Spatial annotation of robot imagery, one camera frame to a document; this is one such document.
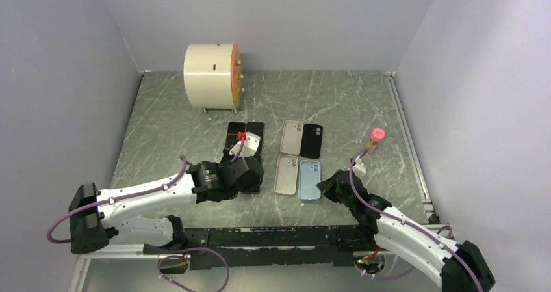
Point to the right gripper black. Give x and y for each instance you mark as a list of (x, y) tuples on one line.
[(327, 188)]

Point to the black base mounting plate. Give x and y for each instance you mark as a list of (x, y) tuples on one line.
[(339, 245)]

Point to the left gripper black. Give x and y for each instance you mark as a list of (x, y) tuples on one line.
[(220, 164)]

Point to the light blue phone case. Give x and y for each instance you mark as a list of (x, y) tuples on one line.
[(309, 177)]

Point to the white cylindrical drum device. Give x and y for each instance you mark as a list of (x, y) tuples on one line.
[(212, 76)]

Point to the black smartphone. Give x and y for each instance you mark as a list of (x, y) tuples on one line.
[(256, 128)]

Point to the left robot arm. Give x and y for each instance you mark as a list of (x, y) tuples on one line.
[(103, 216)]

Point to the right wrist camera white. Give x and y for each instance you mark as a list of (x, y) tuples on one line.
[(359, 169)]

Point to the pink capped small bottle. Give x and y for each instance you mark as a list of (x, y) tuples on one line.
[(376, 136)]

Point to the pale pink phone case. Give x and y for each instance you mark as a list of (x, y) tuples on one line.
[(286, 175)]

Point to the beige phone case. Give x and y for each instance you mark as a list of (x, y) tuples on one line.
[(291, 137)]

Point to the black phone case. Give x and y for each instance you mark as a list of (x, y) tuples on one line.
[(311, 141)]

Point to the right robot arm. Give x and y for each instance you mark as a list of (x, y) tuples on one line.
[(452, 266)]

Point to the aluminium frame rail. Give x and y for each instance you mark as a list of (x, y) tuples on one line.
[(177, 261)]

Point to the phone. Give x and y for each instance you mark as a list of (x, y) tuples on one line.
[(253, 190), (233, 129)]

